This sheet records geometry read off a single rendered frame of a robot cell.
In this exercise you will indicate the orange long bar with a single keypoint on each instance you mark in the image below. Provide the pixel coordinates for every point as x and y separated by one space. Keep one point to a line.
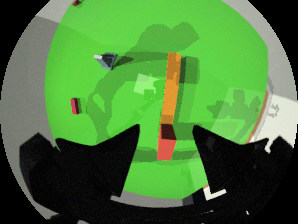
167 138

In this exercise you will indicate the red rectangular block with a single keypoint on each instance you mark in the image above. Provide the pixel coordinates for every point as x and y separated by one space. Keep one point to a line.
74 105

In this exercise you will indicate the small red block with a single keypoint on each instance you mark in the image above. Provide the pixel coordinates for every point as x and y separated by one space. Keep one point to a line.
75 4

